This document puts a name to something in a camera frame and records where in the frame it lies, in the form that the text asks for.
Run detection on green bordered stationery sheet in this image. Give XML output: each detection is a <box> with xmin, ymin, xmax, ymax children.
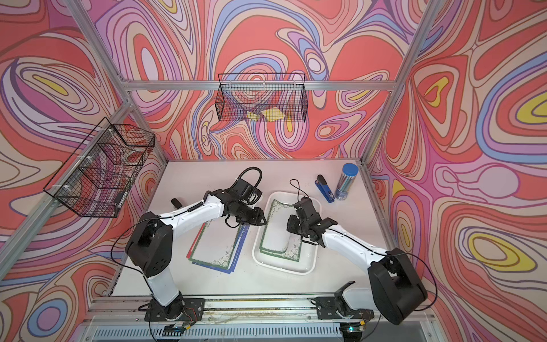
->
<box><xmin>189</xmin><ymin>219</ymin><xmax>240</xmax><ymax>268</ymax></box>

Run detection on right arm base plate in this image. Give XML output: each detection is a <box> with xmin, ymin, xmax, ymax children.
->
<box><xmin>310</xmin><ymin>296</ymin><xmax>375</xmax><ymax>322</ymax></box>

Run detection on black wire basket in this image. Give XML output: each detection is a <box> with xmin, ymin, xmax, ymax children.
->
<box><xmin>215</xmin><ymin>72</ymin><xmax>309</xmax><ymax>123</ymax></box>
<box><xmin>43</xmin><ymin>118</ymin><xmax>155</xmax><ymax>218</ymax></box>

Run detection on blue stapler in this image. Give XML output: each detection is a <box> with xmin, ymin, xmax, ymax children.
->
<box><xmin>315</xmin><ymin>175</ymin><xmax>335</xmax><ymax>203</ymax></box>

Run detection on yellow sticky note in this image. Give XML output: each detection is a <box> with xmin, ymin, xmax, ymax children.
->
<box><xmin>262</xmin><ymin>107</ymin><xmax>285</xmax><ymax>122</ymax></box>

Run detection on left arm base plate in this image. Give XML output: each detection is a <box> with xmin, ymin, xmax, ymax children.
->
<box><xmin>145</xmin><ymin>298</ymin><xmax>205</xmax><ymax>323</ymax></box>

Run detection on black white marker pen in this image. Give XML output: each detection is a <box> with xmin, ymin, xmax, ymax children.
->
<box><xmin>171</xmin><ymin>198</ymin><xmax>182</xmax><ymax>209</ymax></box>

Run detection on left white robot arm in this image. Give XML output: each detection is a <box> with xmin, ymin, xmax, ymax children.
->
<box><xmin>125</xmin><ymin>190</ymin><xmax>266</xmax><ymax>320</ymax></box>

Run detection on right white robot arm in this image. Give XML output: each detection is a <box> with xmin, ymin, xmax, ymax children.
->
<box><xmin>287</xmin><ymin>197</ymin><xmax>427</xmax><ymax>325</ymax></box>

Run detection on blue lidded pen tube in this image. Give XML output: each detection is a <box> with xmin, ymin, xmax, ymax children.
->
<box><xmin>335</xmin><ymin>163</ymin><xmax>359</xmax><ymax>200</ymax></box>

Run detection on left black wire basket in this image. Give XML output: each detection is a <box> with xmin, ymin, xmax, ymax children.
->
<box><xmin>43</xmin><ymin>118</ymin><xmax>155</xmax><ymax>218</ymax></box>

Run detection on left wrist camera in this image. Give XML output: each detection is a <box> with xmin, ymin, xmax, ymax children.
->
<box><xmin>231</xmin><ymin>178</ymin><xmax>262</xmax><ymax>205</ymax></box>

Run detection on back black wire basket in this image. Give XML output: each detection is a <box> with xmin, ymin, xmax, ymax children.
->
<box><xmin>215</xmin><ymin>72</ymin><xmax>309</xmax><ymax>123</ymax></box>

